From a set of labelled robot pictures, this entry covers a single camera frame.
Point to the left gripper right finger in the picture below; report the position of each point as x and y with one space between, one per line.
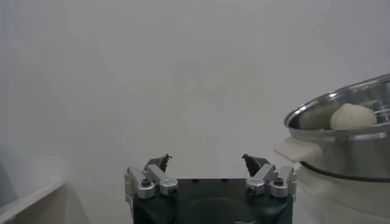
262 179

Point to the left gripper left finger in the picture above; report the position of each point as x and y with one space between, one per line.
158 179

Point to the white steamed baozi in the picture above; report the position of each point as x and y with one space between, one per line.
353 117

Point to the stainless steel steamer basket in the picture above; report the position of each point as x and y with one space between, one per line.
350 152

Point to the white electric cooker base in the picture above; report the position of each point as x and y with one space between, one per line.
344 201

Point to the white empty side table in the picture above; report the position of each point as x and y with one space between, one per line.
30 201

